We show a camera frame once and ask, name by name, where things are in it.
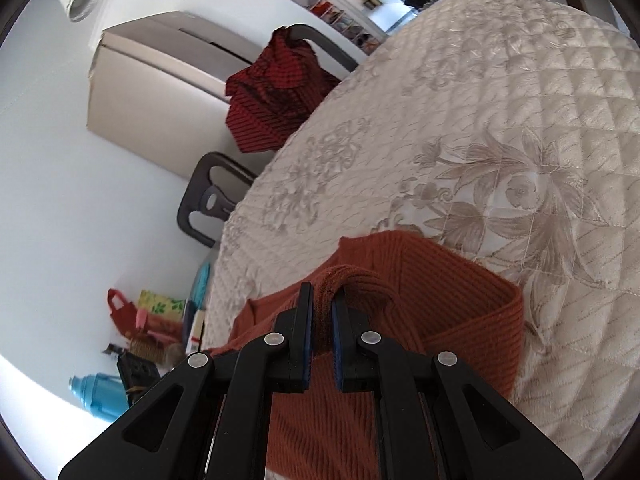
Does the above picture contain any black device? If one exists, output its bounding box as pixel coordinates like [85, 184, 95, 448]
[116, 352, 161, 408]

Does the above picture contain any red checked garment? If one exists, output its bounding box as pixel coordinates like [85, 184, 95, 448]
[224, 27, 341, 155]

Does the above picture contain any blue water bottle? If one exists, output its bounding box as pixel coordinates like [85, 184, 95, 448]
[69, 372, 130, 423]

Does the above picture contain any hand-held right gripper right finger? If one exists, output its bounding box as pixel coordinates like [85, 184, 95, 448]
[331, 294, 583, 480]

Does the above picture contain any teal plastic folder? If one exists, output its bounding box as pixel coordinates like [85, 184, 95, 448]
[190, 261, 212, 311]

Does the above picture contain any beige refrigerator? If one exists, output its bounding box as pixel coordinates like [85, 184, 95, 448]
[86, 10, 256, 178]

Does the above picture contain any dark chair holding garment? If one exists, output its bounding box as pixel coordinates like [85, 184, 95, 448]
[287, 24, 360, 73]

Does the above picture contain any shoe rack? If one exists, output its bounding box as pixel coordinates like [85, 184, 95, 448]
[305, 0, 391, 56]

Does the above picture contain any white red-striped box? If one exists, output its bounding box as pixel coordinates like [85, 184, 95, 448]
[185, 307, 207, 353]

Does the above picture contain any red gift bag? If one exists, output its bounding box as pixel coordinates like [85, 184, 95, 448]
[106, 287, 138, 336]

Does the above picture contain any green floral paper bag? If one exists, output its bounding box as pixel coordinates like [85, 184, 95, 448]
[137, 289, 186, 333]

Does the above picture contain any round ceiling light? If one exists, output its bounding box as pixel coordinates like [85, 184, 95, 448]
[62, 0, 103, 23]

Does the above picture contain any rust orange knit sweater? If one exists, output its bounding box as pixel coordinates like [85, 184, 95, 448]
[202, 230, 526, 480]

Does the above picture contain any round glass jar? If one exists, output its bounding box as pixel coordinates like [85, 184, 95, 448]
[162, 342, 187, 368]

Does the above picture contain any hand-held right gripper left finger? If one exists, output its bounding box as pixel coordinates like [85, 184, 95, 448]
[57, 282, 316, 480]

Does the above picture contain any dark wooden keyhole chair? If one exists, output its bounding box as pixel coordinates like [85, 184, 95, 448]
[176, 151, 258, 248]

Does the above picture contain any cream quilted floral blanket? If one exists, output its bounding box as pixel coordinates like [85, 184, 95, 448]
[202, 0, 640, 480]

